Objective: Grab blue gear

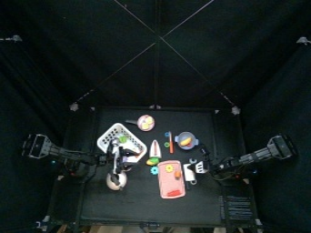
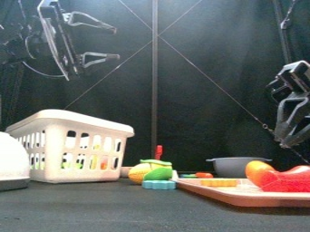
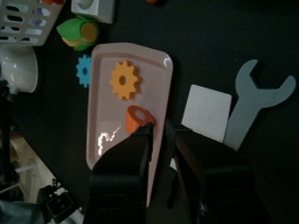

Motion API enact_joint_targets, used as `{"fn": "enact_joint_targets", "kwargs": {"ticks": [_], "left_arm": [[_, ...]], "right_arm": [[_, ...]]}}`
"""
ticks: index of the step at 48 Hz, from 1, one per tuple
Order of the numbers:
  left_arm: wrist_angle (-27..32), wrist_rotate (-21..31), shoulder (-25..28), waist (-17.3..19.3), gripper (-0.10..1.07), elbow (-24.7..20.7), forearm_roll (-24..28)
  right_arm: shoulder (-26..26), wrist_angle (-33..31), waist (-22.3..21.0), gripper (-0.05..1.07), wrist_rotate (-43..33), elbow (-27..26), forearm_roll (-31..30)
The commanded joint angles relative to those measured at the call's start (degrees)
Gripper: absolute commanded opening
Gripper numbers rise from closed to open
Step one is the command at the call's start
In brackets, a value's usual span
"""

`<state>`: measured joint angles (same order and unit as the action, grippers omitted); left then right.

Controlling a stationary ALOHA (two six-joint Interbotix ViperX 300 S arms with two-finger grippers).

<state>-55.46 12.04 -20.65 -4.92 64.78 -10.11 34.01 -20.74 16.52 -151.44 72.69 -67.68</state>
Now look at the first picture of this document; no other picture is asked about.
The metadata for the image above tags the white plastic slotted basket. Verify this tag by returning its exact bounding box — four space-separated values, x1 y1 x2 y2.
96 122 148 163

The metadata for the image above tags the white printed label sheet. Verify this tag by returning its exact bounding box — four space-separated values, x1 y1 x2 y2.
224 194 254 222

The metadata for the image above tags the pink rectangular tray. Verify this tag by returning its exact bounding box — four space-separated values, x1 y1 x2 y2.
156 159 187 200

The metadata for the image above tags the orange handled toy tool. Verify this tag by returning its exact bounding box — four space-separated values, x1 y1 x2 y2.
168 130 175 155

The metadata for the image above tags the purple toy in basket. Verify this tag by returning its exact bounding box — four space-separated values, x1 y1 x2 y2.
122 150 142 164

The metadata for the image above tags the blue toy pot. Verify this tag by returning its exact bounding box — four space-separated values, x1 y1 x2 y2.
174 131 200 151

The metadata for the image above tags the beige toy egg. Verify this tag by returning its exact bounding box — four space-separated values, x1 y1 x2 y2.
106 172 128 191

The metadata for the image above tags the white and red toy iron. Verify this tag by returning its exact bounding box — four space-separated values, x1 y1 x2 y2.
148 139 163 160

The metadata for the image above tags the pink round toy pan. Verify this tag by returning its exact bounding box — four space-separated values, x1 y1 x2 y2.
126 114 156 132

